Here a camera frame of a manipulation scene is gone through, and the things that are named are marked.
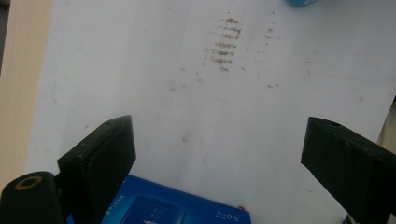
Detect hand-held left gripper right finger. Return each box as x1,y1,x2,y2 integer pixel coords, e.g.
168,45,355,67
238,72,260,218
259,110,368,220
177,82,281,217
301,116,396,224

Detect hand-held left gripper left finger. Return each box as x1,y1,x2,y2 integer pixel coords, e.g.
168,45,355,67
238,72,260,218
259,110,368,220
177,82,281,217
57,115,137,224

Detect blue cardboard box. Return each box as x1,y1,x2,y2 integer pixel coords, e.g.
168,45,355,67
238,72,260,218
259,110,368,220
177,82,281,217
65,175,252,224

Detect blue plastic bottle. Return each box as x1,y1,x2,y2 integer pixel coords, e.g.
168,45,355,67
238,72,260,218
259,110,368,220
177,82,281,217
285,0,319,8

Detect white board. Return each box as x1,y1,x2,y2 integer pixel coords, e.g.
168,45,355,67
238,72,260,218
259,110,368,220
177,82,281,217
24,0,396,224

